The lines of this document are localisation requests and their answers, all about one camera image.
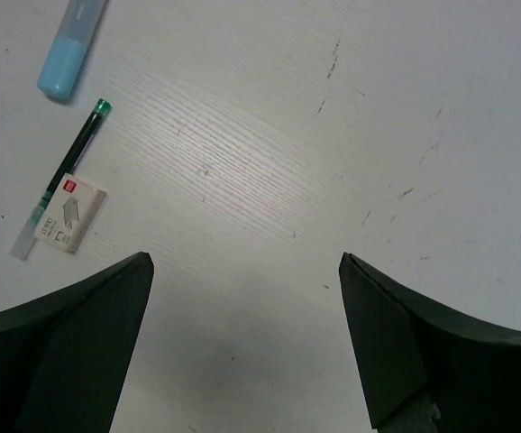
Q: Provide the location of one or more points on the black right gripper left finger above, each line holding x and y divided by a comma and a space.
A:
64, 356

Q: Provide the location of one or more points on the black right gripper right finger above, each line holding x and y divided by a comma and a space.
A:
425, 367

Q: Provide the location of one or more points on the green pen refill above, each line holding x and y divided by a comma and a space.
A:
25, 240

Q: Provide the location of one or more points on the light blue highlighter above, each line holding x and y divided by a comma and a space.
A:
69, 48

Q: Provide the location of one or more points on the white staples box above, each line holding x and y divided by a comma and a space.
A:
70, 211

